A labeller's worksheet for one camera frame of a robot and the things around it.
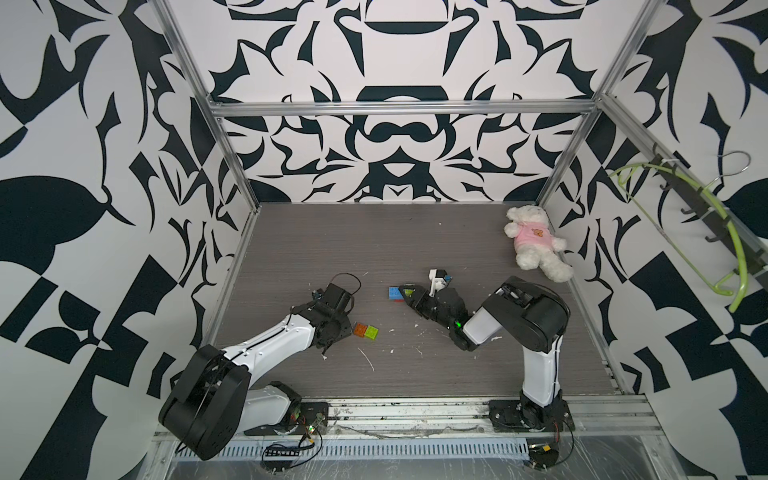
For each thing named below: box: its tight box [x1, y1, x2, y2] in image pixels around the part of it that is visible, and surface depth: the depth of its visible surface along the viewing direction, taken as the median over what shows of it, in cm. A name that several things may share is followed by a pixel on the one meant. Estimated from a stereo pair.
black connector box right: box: [529, 443, 559, 469], surface depth 73 cm
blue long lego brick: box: [389, 287, 404, 300], surface depth 93 cm
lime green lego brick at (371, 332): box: [364, 325, 379, 341], surface depth 89 cm
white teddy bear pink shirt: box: [504, 205, 573, 283], surface depth 103 cm
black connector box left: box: [261, 444, 300, 474], surface depth 72 cm
